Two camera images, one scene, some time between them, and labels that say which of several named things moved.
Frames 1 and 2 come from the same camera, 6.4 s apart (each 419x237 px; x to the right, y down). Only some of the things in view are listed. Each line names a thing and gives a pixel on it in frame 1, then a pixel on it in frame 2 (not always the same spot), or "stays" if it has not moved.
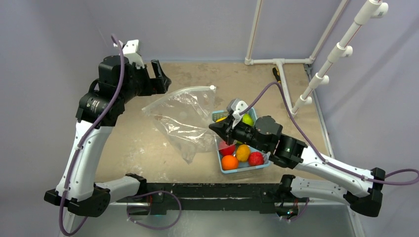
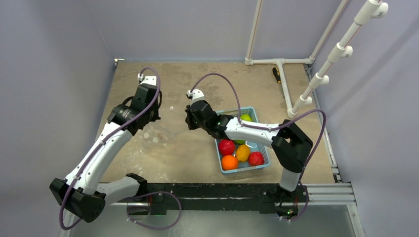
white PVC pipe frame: (373, 9) stays
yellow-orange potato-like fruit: (243, 152) stays
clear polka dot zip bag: (185, 115) → (154, 137)
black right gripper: (231, 129) → (189, 118)
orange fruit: (229, 162) stays
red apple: (225, 149) stays
